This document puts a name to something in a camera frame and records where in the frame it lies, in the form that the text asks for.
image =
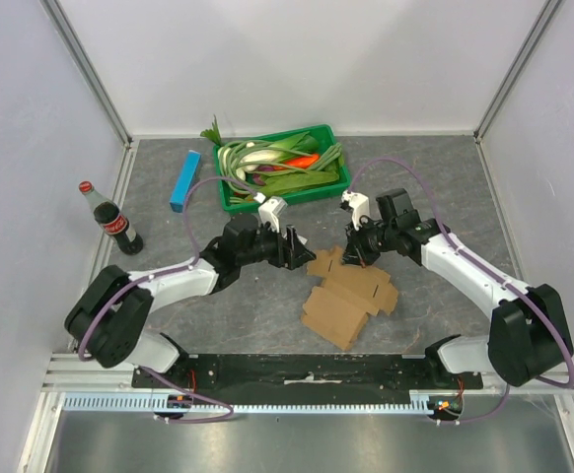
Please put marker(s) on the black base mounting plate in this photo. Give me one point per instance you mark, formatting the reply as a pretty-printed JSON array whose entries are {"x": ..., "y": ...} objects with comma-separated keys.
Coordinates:
[{"x": 314, "y": 378}]

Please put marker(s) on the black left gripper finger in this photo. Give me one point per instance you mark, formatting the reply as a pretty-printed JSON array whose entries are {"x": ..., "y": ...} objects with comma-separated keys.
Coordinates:
[
  {"x": 290, "y": 233},
  {"x": 301, "y": 256}
]

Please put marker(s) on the green plastic crate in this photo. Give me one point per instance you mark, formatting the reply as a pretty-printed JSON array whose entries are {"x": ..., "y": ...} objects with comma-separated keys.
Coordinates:
[{"x": 322, "y": 133}]

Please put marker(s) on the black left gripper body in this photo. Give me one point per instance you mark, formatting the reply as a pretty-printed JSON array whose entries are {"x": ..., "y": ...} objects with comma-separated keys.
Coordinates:
[{"x": 278, "y": 254}]

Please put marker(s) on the green long beans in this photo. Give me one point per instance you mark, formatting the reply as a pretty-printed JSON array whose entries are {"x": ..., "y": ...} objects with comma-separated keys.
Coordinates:
[{"x": 242, "y": 176}]

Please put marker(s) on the light blue cable duct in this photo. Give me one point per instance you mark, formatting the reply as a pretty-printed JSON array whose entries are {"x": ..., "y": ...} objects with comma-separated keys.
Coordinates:
[{"x": 164, "y": 402}]

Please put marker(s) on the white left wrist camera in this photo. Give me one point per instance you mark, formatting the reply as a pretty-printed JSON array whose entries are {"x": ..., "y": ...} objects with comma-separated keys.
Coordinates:
[{"x": 269, "y": 210}]

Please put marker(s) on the green bok choy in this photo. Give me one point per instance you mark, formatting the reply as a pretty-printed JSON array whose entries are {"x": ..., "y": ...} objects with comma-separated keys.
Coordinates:
[{"x": 302, "y": 143}]

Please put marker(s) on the large green leaf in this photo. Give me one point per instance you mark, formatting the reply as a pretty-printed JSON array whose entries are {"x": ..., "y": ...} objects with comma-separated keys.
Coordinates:
[{"x": 294, "y": 187}]

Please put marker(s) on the cola glass bottle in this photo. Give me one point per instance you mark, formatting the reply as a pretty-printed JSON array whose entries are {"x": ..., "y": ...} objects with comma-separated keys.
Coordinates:
[{"x": 111, "y": 220}]

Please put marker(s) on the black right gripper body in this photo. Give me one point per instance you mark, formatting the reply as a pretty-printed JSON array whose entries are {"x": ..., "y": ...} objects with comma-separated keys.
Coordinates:
[{"x": 361, "y": 244}]

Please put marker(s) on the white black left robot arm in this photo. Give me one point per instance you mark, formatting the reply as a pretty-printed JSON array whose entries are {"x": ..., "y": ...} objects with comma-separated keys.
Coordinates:
[{"x": 109, "y": 320}]

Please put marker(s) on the orange carrot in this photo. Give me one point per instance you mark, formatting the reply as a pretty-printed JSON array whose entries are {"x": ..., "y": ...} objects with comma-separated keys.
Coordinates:
[{"x": 303, "y": 162}]

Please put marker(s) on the brown cardboard box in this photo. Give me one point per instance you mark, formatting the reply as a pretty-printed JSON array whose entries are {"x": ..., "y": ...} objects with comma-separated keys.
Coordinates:
[{"x": 339, "y": 307}]

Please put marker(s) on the blue rectangular box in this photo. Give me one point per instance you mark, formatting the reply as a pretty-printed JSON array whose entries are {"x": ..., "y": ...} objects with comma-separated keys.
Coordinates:
[{"x": 185, "y": 180}]

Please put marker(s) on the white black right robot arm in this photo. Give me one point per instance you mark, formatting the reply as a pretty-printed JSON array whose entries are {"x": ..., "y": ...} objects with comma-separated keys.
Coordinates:
[{"x": 528, "y": 333}]

